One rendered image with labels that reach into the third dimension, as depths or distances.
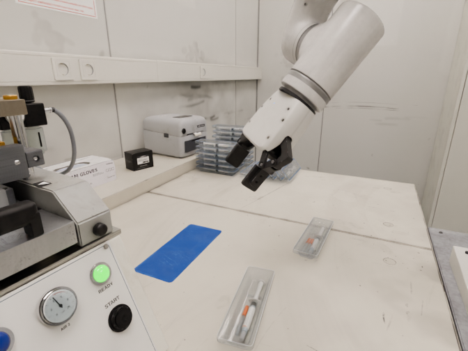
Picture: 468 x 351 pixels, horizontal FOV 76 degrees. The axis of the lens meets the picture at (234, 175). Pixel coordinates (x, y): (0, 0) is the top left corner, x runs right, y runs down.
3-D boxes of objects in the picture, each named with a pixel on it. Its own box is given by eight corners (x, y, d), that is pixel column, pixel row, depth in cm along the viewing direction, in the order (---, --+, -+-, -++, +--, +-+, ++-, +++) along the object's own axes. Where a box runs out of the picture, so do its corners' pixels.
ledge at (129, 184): (-10, 214, 89) (-13, 200, 87) (166, 152, 160) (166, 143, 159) (57, 236, 76) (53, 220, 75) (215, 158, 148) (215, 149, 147)
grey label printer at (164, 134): (143, 152, 141) (139, 115, 136) (172, 144, 157) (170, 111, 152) (183, 159, 129) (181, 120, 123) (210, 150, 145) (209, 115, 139)
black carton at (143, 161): (125, 168, 117) (123, 151, 115) (145, 164, 123) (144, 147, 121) (133, 171, 113) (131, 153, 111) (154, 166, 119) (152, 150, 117)
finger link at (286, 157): (279, 123, 50) (258, 149, 51) (300, 142, 44) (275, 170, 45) (283, 127, 51) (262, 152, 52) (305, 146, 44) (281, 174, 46)
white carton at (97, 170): (29, 195, 91) (24, 172, 88) (93, 174, 110) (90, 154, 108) (53, 202, 85) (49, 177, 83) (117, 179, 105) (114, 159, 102)
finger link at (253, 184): (265, 150, 48) (239, 182, 49) (274, 158, 45) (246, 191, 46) (278, 159, 49) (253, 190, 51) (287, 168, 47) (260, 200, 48)
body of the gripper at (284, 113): (274, 76, 52) (235, 127, 55) (303, 88, 44) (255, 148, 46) (299, 101, 56) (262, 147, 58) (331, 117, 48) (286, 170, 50)
